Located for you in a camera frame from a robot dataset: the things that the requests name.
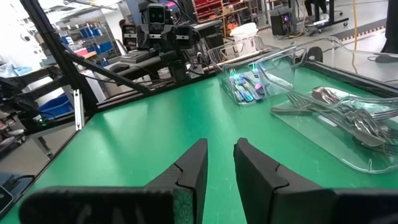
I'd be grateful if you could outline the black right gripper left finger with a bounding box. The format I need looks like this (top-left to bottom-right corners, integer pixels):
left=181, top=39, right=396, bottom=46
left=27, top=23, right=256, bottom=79
left=144, top=138, right=208, bottom=224

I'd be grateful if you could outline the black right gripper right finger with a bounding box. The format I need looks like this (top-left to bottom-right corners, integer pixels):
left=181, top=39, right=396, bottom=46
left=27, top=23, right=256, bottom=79
left=233, top=138, right=338, bottom=224

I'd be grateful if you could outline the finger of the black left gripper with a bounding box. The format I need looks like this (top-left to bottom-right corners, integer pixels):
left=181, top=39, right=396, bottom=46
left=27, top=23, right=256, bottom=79
left=175, top=24, right=200, bottom=50
left=120, top=23, right=137, bottom=51

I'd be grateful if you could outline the black keyboard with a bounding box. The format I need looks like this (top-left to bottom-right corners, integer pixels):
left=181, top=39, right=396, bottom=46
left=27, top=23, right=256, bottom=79
left=119, top=49, right=152, bottom=65

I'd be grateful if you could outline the black computer mouse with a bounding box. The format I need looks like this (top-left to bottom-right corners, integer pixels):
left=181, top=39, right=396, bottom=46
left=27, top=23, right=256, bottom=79
left=108, top=62, right=131, bottom=73

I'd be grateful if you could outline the black desk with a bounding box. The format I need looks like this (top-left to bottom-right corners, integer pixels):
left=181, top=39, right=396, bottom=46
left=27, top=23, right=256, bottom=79
left=104, top=51, right=178, bottom=85

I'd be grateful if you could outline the blue storage bin rack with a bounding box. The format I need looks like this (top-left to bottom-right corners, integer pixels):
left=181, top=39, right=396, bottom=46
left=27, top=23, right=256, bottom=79
left=60, top=25, right=115, bottom=55

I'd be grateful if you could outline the red storage shelf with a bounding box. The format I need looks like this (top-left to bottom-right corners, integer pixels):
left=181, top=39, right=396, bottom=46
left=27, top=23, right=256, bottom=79
left=192, top=0, right=251, bottom=23

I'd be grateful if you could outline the clear plastic bin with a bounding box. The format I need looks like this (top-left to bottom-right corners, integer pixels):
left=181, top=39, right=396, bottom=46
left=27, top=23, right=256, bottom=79
left=256, top=36, right=398, bottom=175
left=206, top=35, right=309, bottom=107

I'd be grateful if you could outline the white plastic bucket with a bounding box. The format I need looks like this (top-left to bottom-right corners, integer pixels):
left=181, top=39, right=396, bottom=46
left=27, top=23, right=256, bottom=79
left=229, top=22, right=259, bottom=43

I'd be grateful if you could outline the green table mat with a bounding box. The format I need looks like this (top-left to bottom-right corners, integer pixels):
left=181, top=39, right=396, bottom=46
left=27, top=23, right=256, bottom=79
left=0, top=63, right=398, bottom=224

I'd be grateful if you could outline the black computer tower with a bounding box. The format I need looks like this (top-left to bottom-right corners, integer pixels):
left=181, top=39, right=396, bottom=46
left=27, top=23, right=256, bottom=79
left=269, top=7, right=295, bottom=37

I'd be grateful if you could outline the blue plastic tub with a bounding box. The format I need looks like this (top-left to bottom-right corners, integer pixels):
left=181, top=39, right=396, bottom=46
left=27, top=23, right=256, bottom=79
left=37, top=93, right=75, bottom=121

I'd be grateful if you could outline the person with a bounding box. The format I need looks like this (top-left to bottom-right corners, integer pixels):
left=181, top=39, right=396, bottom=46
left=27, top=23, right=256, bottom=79
left=303, top=0, right=330, bottom=18

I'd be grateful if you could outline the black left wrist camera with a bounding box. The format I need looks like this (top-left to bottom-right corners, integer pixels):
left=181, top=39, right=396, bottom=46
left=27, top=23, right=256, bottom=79
left=146, top=2, right=167, bottom=26

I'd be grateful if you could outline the white metal bracket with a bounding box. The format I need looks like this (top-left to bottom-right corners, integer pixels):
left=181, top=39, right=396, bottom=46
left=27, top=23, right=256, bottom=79
left=73, top=88, right=86, bottom=131

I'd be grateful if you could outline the black mount knob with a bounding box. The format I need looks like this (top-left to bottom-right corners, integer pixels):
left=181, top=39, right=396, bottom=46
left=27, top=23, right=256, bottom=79
left=306, top=46, right=324, bottom=63

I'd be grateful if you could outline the yellow cable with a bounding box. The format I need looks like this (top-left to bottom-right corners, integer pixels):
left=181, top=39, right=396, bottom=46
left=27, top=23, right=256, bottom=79
left=350, top=0, right=359, bottom=74

